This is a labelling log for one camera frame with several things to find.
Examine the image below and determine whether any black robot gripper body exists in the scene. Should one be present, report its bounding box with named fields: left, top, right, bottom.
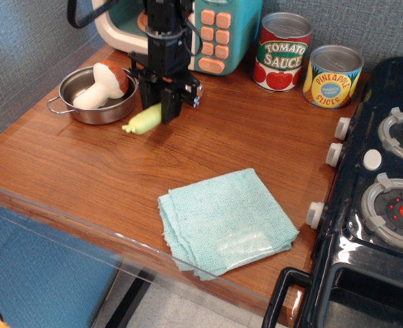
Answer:
left=128, top=1, right=202, bottom=107

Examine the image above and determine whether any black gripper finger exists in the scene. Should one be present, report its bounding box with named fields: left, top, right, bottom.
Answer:
left=139, top=78, right=161, bottom=109
left=161, top=88, right=182, bottom=124

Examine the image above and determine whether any yellow handled metal spoon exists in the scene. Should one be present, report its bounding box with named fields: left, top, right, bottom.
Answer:
left=122, top=103, right=162, bottom=135

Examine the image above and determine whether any silver metal pot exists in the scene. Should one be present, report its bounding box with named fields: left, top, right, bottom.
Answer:
left=47, top=60, right=138, bottom=125

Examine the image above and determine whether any toy mushroom brown cap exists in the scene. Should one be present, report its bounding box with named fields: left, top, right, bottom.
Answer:
left=72, top=60, right=129, bottom=109

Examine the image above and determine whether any teal toy microwave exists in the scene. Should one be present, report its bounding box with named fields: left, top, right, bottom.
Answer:
left=94, top=0, right=262, bottom=76

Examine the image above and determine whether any tomato sauce can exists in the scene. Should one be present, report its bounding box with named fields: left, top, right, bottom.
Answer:
left=253, top=12, right=313, bottom=91

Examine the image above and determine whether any light blue folded cloth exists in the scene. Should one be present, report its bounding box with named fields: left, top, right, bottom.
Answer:
left=158, top=168, right=298, bottom=281

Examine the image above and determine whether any pineapple slices can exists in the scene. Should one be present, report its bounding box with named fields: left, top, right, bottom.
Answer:
left=303, top=44, right=364, bottom=109

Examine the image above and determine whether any clear acrylic barrier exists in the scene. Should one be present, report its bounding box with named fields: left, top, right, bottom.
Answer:
left=0, top=189, right=268, bottom=327

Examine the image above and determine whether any black toy stove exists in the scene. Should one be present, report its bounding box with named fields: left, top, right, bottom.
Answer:
left=263, top=57, right=403, bottom=327

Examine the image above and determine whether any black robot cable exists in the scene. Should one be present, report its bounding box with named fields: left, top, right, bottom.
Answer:
left=66, top=0, right=120, bottom=29

